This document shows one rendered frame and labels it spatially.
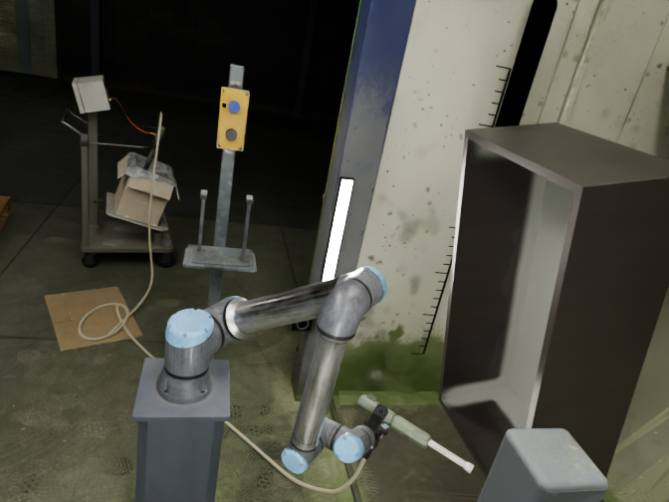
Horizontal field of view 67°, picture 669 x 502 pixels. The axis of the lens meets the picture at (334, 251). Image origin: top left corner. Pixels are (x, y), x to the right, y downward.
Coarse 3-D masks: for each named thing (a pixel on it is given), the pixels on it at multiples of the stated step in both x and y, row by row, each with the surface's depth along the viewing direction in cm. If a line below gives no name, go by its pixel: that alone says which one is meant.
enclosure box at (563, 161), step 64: (512, 128) 170; (512, 192) 186; (576, 192) 121; (640, 192) 123; (512, 256) 199; (576, 256) 128; (640, 256) 133; (448, 320) 204; (512, 320) 214; (576, 320) 138; (640, 320) 144; (448, 384) 222; (512, 384) 229; (576, 384) 149
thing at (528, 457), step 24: (528, 432) 34; (552, 432) 34; (504, 456) 34; (528, 456) 32; (552, 456) 32; (576, 456) 33; (504, 480) 34; (528, 480) 31; (552, 480) 30; (576, 480) 31; (600, 480) 31
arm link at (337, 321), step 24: (336, 288) 141; (360, 288) 140; (336, 312) 137; (360, 312) 139; (336, 336) 137; (312, 360) 147; (336, 360) 143; (312, 384) 148; (312, 408) 150; (312, 432) 154; (288, 456) 159; (312, 456) 160
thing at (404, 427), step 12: (360, 396) 200; (372, 396) 200; (372, 408) 197; (384, 420) 195; (396, 420) 193; (408, 432) 191; (420, 432) 190; (420, 444) 189; (432, 444) 188; (456, 456) 185; (468, 468) 182
